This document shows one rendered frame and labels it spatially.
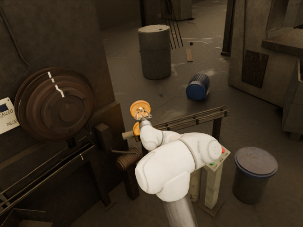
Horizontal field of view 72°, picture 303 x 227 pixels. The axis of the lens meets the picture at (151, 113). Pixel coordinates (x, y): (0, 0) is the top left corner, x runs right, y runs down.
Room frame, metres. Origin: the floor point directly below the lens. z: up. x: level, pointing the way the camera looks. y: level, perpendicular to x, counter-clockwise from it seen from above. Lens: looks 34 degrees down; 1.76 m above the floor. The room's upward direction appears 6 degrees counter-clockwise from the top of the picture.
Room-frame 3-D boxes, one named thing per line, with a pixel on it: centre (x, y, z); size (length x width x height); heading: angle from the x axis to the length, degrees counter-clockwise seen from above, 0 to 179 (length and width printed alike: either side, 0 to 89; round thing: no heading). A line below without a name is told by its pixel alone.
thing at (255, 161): (1.14, -0.80, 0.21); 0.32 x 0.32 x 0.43
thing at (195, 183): (1.15, -0.30, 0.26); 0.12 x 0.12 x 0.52
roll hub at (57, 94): (1.06, 0.49, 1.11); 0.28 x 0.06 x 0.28; 133
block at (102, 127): (1.30, 0.40, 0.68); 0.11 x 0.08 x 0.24; 43
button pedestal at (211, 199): (1.06, -0.44, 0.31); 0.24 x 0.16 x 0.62; 133
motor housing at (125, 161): (1.26, 0.22, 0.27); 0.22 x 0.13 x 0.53; 133
